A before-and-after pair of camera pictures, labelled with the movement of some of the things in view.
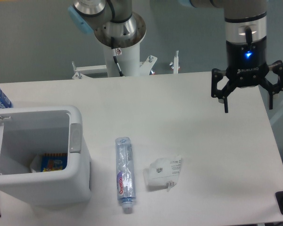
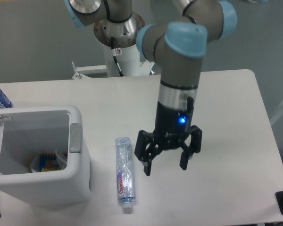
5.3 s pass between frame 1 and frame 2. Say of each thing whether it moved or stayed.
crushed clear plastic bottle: stayed
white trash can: stayed
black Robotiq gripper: moved
